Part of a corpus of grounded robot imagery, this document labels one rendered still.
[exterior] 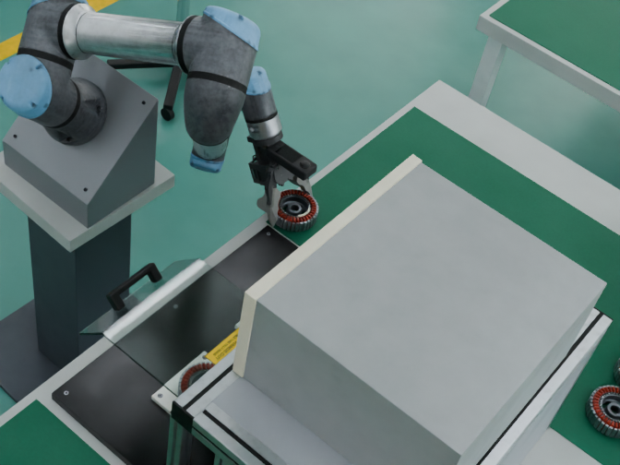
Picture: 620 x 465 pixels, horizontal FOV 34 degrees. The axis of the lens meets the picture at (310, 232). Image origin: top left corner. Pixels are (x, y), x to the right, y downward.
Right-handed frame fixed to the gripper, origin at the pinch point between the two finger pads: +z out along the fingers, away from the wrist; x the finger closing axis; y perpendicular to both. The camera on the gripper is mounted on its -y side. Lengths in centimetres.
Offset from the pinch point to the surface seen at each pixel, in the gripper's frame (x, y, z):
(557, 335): 31, -91, -11
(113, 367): 60, -5, 2
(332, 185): -14.8, 1.3, 0.7
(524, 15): -115, 10, -5
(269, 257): 15.0, -5.7, 2.5
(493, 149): -58, -14, 10
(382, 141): -36.9, 3.2, -0.5
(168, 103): -59, 124, 9
